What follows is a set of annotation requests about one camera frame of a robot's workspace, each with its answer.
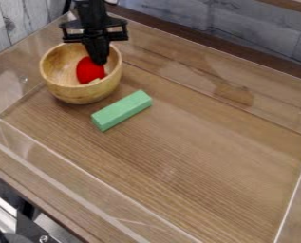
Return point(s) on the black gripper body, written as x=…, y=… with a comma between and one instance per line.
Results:
x=75, y=32

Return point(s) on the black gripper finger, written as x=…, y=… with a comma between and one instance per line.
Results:
x=91, y=49
x=103, y=49

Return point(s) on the red plush strawberry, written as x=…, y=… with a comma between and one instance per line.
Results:
x=89, y=71

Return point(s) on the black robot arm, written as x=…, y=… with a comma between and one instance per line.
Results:
x=93, y=15

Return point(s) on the wooden bowl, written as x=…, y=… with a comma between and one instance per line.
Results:
x=58, y=71

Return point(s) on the green rectangular block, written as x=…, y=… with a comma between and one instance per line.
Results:
x=122, y=110

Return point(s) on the clear acrylic tray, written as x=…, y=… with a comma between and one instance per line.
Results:
x=191, y=172

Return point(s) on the black metal mount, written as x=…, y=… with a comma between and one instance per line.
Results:
x=28, y=229

